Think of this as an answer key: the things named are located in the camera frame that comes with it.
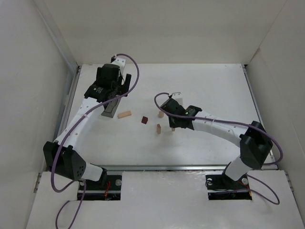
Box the light wooden cylinder block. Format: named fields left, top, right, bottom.
left=158, top=111, right=164, bottom=118

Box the wooden block numbered 12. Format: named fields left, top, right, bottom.
left=156, top=124, right=162, bottom=134

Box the wooden block numbered 55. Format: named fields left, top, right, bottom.
left=118, top=110, right=132, bottom=119

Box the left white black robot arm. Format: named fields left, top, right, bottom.
left=43, top=58, right=131, bottom=183

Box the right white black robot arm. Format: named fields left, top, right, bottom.
left=161, top=98, right=273, bottom=181

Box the dark red wooden cube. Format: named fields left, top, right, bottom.
left=141, top=116, right=148, bottom=124

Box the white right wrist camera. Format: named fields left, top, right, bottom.
left=171, top=92, right=183, bottom=106

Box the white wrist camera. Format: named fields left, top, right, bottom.
left=171, top=92, right=183, bottom=106
left=111, top=56, right=126, bottom=75

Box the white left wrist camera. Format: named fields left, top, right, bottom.
left=111, top=56, right=126, bottom=75

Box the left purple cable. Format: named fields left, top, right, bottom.
left=51, top=53, right=140, bottom=229

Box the purple cable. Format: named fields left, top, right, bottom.
left=153, top=92, right=283, bottom=205
left=51, top=53, right=140, bottom=229

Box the aluminium rail frame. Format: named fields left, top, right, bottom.
left=46, top=64, right=279, bottom=172

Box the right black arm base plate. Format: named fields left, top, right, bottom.
left=205, top=174, right=249, bottom=191

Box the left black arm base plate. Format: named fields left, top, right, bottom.
left=86, top=171, right=122, bottom=192

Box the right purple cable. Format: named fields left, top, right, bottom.
left=153, top=92, right=283, bottom=205

